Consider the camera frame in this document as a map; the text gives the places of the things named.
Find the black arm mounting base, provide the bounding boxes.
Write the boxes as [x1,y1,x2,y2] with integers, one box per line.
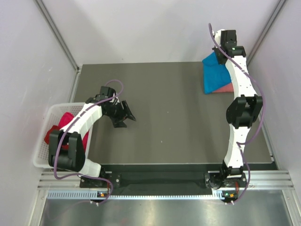
[79,164,247,190]

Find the dark red t shirt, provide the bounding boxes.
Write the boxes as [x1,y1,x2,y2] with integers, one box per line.
[43,125,90,151]

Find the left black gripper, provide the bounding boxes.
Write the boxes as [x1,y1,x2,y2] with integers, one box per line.
[105,100,135,128]

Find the blue t shirt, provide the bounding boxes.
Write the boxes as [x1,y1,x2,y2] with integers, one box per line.
[202,52,231,94]

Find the folded pink t shirt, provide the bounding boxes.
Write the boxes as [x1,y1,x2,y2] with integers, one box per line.
[213,82,234,93]

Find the magenta t shirt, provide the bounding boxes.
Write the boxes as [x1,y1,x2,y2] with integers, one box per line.
[58,112,74,129]

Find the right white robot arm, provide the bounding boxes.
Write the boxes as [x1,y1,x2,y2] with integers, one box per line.
[213,29,263,186]

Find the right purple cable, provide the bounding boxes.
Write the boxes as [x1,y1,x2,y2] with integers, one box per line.
[208,23,267,204]

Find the white slotted cable duct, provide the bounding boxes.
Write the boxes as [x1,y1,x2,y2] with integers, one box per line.
[47,190,225,200]

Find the white plastic laundry basket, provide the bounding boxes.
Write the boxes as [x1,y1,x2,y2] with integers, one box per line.
[33,102,84,169]

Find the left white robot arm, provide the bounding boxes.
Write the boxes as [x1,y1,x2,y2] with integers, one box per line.
[48,86,136,187]

